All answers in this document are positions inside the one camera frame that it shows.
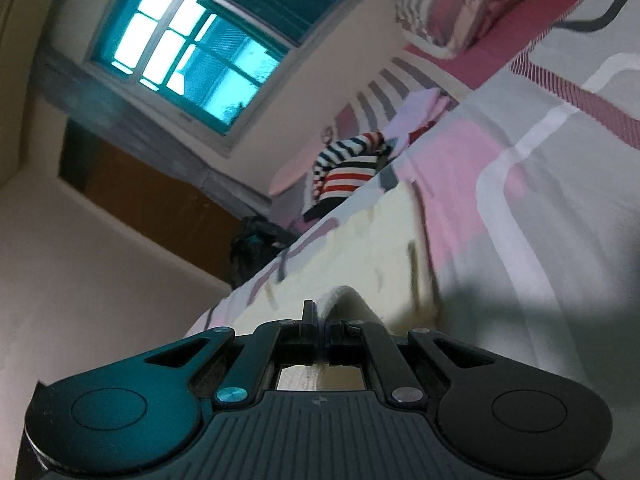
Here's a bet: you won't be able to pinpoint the pink striped bedsheet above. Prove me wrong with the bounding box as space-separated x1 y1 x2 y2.
269 0 603 233

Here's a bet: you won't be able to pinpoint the glass window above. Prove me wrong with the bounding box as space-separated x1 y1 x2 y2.
82 0 381 153

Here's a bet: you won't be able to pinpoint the patterned grey pink blue blanket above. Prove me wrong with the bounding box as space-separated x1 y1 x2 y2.
182 0 640 480

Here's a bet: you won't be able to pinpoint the dark bag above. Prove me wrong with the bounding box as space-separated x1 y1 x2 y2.
229 216 297 292

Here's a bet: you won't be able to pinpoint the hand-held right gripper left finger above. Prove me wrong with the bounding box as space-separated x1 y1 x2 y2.
145 300 321 406

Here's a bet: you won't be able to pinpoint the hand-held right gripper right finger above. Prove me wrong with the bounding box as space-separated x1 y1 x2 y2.
320 318 495 404

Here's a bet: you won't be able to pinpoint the pink and white clothes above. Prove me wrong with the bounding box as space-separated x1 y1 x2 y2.
384 87 460 152

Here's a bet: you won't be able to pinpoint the striped garment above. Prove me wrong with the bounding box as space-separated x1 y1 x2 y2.
301 131 395 222

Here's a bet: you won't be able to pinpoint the grey curtain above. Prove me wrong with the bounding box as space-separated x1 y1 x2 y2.
34 52 273 203

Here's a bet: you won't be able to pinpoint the cream knit sweater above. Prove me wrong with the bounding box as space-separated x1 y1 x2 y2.
184 180 442 392

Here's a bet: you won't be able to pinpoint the pink striped pillow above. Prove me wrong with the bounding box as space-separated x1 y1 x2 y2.
425 0 532 52

